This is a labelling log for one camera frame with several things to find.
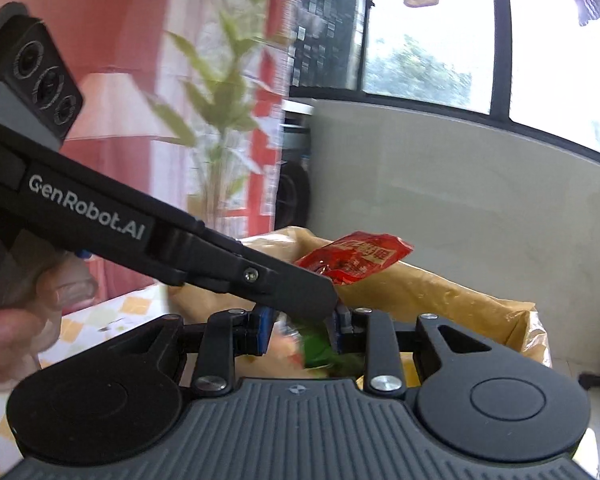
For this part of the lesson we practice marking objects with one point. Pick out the green snack packet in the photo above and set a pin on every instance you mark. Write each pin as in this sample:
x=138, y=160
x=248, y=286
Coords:
x=317, y=352

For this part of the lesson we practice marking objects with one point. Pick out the cardboard box with plastic liner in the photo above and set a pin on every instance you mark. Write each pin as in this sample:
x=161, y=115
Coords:
x=455, y=300

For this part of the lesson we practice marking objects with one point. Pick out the person's left hand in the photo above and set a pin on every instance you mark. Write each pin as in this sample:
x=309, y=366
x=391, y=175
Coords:
x=15, y=332

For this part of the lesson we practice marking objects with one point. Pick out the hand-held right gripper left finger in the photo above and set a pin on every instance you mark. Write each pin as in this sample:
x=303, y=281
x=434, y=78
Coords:
x=262, y=332

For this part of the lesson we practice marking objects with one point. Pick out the red snack packet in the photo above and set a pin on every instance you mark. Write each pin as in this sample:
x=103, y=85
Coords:
x=360, y=255

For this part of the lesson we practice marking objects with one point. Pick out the red printed curtain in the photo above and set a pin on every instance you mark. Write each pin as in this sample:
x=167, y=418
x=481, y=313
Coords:
x=130, y=10

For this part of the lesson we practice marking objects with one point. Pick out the grey washing machine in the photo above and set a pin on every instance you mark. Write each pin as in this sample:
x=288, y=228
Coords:
x=295, y=195

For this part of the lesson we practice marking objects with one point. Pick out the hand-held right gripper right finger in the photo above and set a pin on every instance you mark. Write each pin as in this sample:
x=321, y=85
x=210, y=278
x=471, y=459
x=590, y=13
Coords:
x=339, y=335

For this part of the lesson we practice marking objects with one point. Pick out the black framed window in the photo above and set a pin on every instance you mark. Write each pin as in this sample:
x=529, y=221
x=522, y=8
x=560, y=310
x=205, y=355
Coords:
x=501, y=60

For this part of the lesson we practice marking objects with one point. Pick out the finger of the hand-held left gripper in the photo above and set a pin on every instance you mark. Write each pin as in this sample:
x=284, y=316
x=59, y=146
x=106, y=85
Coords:
x=260, y=280

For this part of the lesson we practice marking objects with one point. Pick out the yellow patterned tablecloth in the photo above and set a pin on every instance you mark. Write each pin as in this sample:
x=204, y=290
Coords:
x=130, y=310

